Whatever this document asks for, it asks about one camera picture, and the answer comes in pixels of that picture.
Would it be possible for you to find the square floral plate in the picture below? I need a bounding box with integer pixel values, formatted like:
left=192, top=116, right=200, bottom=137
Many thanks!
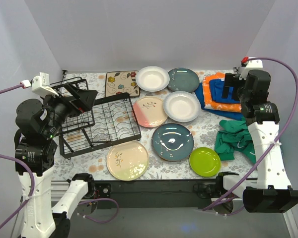
left=105, top=70, right=140, bottom=98

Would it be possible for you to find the small teal plate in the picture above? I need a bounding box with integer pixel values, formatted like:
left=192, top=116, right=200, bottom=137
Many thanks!
left=167, top=68, right=200, bottom=93

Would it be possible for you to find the orange floral cloth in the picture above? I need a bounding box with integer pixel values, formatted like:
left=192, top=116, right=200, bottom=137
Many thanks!
left=202, top=72, right=241, bottom=113

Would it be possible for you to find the dark blue cloth underneath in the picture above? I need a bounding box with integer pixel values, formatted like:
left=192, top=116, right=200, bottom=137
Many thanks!
left=194, top=83, right=242, bottom=120

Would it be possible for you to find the lime green plate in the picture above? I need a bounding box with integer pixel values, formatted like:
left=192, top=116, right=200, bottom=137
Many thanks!
left=189, top=147, right=221, bottom=177

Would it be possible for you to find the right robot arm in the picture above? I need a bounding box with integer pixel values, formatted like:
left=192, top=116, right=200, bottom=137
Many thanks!
left=215, top=69, right=298, bottom=213

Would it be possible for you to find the white bowl plate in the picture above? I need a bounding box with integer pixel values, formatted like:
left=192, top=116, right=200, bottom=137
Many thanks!
left=136, top=66, right=170, bottom=92
left=163, top=91, right=201, bottom=122

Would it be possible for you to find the blue folded cloth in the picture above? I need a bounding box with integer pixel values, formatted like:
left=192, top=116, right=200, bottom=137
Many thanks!
left=209, top=79, right=238, bottom=104

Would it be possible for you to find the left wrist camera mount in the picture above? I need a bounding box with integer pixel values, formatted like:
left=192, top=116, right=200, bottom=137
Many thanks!
left=20, top=72, right=59, bottom=98

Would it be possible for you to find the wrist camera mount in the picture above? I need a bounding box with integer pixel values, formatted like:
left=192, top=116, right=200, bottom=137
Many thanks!
left=237, top=57, right=263, bottom=80
left=20, top=72, right=59, bottom=98

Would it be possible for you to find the pink cream plate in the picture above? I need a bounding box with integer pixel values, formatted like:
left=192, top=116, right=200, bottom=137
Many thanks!
left=133, top=96, right=168, bottom=128

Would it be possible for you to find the white bowl plate front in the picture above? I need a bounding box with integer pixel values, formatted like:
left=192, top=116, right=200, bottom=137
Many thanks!
left=163, top=91, right=201, bottom=122

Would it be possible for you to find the large dark teal plate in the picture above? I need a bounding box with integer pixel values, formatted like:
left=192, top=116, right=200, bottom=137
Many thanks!
left=151, top=123, right=194, bottom=162

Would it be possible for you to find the green jacket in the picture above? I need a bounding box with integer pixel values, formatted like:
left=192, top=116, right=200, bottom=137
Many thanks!
left=214, top=117, right=256, bottom=164

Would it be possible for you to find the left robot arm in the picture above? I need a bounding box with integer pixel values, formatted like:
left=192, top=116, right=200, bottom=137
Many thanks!
left=14, top=83, right=98, bottom=238

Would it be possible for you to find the cream green plate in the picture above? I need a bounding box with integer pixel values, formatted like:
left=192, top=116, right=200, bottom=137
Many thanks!
left=106, top=141, right=149, bottom=181

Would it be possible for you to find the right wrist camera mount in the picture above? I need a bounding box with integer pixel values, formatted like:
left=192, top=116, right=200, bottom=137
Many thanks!
left=237, top=57, right=263, bottom=80

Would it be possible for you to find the white bowl plate rear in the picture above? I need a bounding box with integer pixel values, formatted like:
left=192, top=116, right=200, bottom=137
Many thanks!
left=136, top=66, right=170, bottom=92

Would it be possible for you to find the black wire dish rack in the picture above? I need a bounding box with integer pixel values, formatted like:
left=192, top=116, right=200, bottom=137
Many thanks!
left=49, top=76, right=142, bottom=159

